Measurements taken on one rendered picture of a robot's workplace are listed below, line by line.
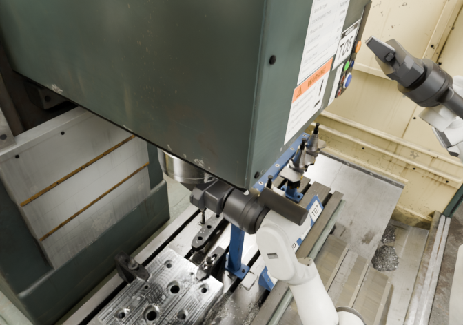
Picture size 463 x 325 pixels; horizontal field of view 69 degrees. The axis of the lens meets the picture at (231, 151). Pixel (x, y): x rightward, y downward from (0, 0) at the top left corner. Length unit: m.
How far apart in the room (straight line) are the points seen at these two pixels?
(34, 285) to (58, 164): 0.47
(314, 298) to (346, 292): 0.77
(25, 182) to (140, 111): 0.55
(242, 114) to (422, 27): 1.14
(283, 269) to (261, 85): 0.38
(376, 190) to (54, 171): 1.39
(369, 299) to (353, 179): 0.58
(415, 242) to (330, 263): 0.50
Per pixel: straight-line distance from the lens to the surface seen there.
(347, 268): 1.58
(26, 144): 1.01
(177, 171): 0.69
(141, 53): 0.53
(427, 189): 1.82
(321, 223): 1.45
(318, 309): 0.74
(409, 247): 1.85
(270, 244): 0.66
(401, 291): 1.68
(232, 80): 0.43
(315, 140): 1.22
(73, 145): 1.10
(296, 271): 0.67
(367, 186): 1.80
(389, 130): 1.68
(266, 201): 0.67
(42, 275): 1.39
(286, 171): 1.15
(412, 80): 0.83
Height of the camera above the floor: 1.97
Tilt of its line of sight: 39 degrees down
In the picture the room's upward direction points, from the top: 4 degrees clockwise
